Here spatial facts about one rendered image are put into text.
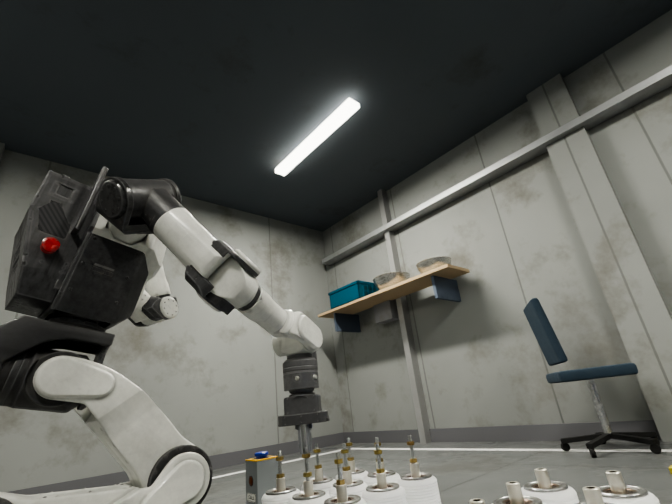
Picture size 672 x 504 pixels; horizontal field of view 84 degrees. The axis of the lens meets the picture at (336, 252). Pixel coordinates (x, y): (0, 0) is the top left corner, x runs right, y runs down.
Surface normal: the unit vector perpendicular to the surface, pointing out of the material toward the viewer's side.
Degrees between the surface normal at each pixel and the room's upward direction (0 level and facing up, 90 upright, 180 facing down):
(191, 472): 90
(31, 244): 91
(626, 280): 90
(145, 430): 90
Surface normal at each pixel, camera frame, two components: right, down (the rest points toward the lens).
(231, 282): 0.04, -0.19
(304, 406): -0.14, -0.36
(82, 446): 0.64, -0.36
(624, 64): -0.76, -0.17
